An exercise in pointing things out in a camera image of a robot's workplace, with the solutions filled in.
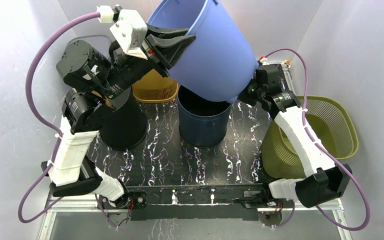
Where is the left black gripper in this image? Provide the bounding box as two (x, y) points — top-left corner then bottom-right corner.
(97, 21), (196, 101)

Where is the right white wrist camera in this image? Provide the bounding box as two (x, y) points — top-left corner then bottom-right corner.
(258, 55), (270, 66)

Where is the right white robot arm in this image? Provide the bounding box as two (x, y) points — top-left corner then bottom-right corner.
(238, 65), (352, 208)

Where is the orange mesh waste basket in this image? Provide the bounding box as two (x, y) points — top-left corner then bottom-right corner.
(132, 70), (179, 104)

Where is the olive green mesh basket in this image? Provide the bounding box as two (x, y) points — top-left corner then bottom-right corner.
(261, 95), (359, 179)

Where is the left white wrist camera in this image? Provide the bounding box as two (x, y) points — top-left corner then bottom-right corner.
(109, 9), (148, 60)

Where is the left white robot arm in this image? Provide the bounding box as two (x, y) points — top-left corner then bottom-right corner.
(42, 25), (196, 208)

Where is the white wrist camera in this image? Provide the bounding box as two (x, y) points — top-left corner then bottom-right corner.
(109, 9), (148, 60)
(258, 55), (270, 66)

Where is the dark navy bin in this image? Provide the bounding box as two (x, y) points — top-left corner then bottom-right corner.
(177, 85), (232, 148)

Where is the blue plastic bin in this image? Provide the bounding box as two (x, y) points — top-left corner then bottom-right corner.
(148, 0), (258, 103)

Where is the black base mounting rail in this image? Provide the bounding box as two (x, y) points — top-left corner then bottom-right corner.
(98, 184), (276, 221)

